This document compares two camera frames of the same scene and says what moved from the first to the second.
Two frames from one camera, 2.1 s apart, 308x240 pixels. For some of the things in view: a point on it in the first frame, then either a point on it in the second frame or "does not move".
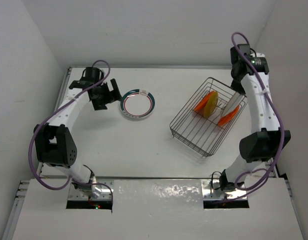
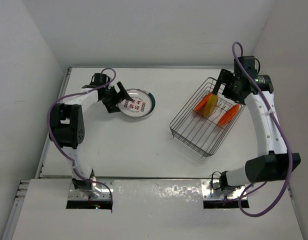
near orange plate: x=226 y=119 does not move
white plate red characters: x=234 y=102 → x=140 y=105
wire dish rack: x=204 y=123 does not move
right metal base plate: x=209 y=193 does not move
